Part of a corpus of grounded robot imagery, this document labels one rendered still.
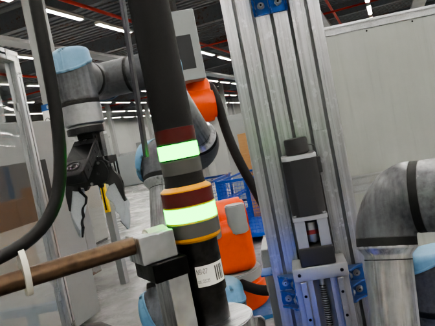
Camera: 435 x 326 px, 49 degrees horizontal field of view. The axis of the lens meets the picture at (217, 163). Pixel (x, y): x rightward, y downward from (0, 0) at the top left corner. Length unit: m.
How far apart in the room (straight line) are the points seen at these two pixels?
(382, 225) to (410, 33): 1.62
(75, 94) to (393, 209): 0.59
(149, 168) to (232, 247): 3.08
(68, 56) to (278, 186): 0.63
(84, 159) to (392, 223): 0.53
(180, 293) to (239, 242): 3.97
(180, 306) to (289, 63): 0.97
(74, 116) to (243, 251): 3.55
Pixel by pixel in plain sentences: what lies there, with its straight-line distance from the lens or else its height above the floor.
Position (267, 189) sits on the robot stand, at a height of 1.45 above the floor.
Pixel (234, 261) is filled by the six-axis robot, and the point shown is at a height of 0.50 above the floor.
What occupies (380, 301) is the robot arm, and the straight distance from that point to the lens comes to 0.82.
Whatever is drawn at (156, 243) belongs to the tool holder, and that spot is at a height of 1.54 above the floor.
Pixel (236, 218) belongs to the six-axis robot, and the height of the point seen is 0.87.
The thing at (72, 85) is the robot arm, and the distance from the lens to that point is 0.95.
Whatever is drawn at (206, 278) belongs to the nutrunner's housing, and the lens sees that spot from 0.40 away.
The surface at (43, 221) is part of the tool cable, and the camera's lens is 0.36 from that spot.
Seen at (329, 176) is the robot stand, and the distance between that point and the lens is 1.29.
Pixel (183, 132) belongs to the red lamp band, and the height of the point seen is 1.62.
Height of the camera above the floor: 1.61
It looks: 3 degrees down
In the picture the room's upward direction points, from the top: 11 degrees counter-clockwise
